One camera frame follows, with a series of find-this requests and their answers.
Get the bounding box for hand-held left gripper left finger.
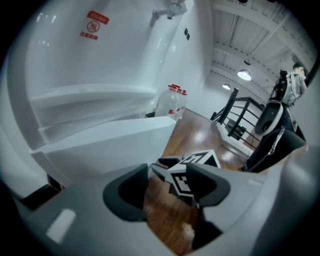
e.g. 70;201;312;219
14;163;181;256

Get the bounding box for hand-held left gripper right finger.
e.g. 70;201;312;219
186;162;270;256

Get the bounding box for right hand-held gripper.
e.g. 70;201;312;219
151;149;221;201

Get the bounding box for white bottles with red labels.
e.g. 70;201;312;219
154;84;188;121

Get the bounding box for metal wall faucet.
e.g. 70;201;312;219
149;0;182;21

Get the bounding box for black box with green light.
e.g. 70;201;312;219
226;119;247;141

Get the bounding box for black and white chair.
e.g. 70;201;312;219
241;126;308;174

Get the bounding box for black metal railing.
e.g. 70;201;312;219
211;87;266;151

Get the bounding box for white drip tray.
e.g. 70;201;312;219
29;83;158;126

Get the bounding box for large lit pendant lamp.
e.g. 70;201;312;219
236;69;252;81

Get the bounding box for red warning sticker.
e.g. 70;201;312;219
79;10;110;42

